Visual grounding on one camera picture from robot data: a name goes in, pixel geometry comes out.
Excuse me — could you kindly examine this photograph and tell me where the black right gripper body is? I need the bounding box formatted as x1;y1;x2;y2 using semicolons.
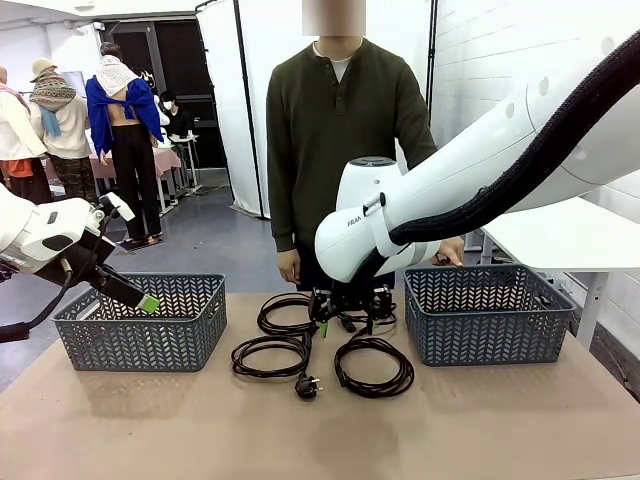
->
329;282;376;315

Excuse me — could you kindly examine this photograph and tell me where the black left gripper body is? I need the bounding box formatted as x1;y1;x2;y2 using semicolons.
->
37;230;120;294

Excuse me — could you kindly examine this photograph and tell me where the black power cable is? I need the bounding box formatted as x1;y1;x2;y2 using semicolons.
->
256;292;326;337
333;335;416;399

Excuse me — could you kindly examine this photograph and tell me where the black cable with round plug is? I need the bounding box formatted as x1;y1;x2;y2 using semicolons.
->
230;333;325;401

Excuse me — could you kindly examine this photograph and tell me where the person's right forearm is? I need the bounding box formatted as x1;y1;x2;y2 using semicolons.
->
267;164;301;253

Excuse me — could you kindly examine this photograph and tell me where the person's right hand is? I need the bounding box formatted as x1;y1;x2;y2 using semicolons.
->
277;248;303;287

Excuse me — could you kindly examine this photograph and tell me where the person's left hand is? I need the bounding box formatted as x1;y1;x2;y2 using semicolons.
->
433;237;467;268

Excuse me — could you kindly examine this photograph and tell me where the grey plastic lattice basket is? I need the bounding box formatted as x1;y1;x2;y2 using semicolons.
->
402;263;577;368
51;272;228;373

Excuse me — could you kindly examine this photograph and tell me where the mannequin with blue shirt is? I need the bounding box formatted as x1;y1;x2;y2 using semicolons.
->
84;42;166;247

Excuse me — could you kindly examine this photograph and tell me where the table with pink cloth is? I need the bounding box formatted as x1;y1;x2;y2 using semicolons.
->
88;146;182;216

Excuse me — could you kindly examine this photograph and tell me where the mannequin with hat and scarf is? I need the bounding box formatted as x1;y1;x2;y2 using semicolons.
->
28;57;99;204

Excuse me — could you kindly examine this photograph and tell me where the mannequin in white coat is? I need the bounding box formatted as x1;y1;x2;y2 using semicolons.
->
0;64;51;206

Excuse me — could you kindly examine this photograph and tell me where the masked person in black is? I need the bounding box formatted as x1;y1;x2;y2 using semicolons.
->
158;91;197;149

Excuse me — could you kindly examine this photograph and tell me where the person in green sweater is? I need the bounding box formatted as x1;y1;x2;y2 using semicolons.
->
266;37;439;294

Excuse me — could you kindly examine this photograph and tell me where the white partition screen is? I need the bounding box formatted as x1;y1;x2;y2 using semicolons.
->
195;0;439;220

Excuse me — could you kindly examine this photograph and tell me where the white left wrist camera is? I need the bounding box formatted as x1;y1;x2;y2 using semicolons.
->
98;192;137;224

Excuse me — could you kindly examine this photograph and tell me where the white arm strap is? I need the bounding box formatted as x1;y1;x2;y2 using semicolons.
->
362;192;401;256

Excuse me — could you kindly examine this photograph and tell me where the black braided cable sleeve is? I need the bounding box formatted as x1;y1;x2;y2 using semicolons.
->
387;29;640;247

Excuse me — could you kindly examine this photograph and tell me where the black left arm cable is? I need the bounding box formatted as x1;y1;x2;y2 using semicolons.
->
0;207;124;346

